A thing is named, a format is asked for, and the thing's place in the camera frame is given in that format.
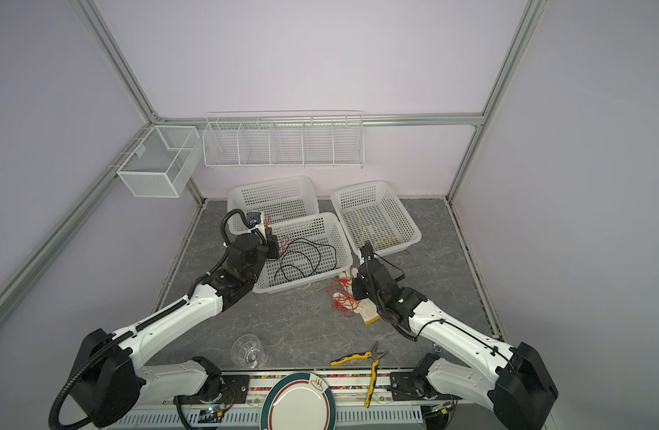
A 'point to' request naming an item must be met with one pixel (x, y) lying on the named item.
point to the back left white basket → (279, 199)
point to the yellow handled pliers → (376, 356)
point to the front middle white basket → (322, 227)
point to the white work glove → (364, 307)
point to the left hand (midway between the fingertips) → (272, 231)
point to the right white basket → (371, 212)
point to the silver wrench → (437, 348)
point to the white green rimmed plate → (301, 401)
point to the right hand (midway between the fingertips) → (359, 276)
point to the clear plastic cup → (248, 352)
